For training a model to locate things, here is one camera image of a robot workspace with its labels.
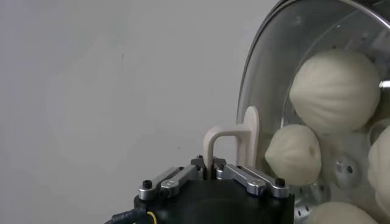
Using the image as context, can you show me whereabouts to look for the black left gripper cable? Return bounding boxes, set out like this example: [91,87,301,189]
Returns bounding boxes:
[103,208,158,224]

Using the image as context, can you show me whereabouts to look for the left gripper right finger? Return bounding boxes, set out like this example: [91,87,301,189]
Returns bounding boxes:
[213,157,290,200]

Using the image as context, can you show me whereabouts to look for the glass lid with white handle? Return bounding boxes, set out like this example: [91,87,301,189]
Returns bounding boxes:
[202,0,390,224]

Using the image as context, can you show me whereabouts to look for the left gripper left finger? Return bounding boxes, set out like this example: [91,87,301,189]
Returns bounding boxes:
[137,155,204,201]

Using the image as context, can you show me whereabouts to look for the steel perforated steamer basket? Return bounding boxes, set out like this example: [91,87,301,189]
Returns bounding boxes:
[282,18,390,224]

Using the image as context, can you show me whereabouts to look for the white steamed baozi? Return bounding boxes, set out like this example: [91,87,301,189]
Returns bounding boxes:
[288,48,381,135]
[264,124,322,187]
[367,126,390,214]
[306,200,378,224]

